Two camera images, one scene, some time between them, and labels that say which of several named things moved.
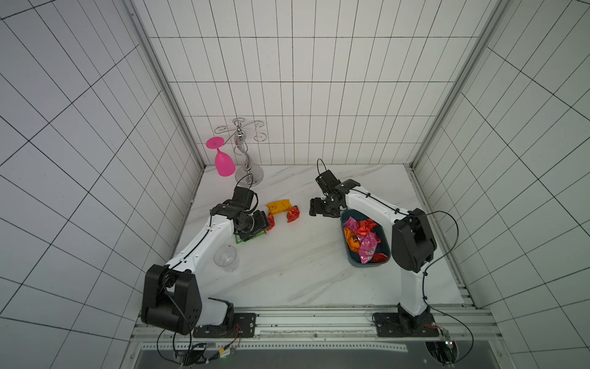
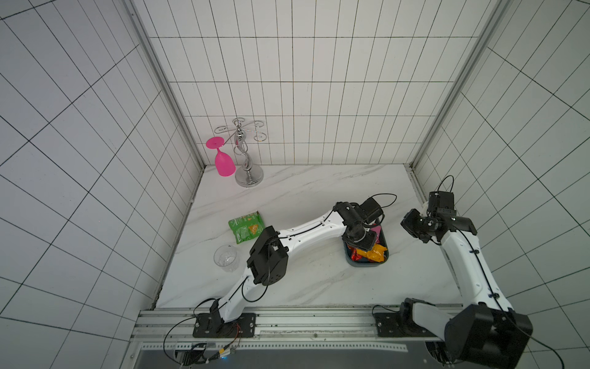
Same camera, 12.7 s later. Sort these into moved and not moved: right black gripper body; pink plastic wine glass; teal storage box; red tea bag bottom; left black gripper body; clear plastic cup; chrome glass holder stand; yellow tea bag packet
Moved: red tea bag bottom; right black gripper body; yellow tea bag packet; left black gripper body
Not moved: clear plastic cup; pink plastic wine glass; chrome glass holder stand; teal storage box
